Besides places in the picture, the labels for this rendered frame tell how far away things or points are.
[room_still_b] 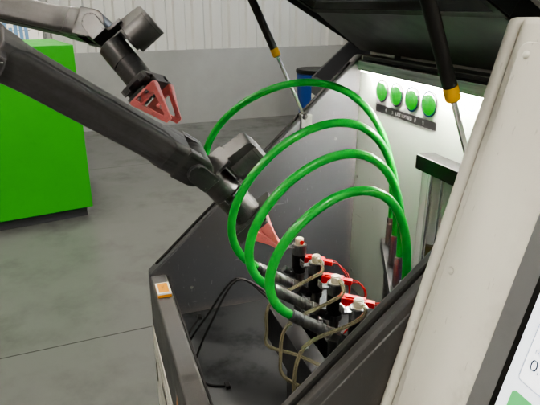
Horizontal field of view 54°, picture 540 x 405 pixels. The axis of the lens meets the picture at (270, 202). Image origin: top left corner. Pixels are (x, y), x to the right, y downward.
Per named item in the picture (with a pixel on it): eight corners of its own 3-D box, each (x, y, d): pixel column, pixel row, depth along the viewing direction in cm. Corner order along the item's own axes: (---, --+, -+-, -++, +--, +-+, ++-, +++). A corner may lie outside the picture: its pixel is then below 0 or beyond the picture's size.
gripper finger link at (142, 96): (190, 110, 108) (161, 75, 109) (176, 108, 102) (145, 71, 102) (168, 132, 110) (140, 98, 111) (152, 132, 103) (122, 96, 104)
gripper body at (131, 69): (170, 82, 112) (149, 55, 112) (148, 76, 102) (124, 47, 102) (149, 103, 113) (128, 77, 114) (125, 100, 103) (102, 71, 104)
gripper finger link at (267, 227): (294, 248, 98) (261, 214, 95) (265, 272, 99) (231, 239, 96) (289, 235, 105) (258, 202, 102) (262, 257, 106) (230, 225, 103)
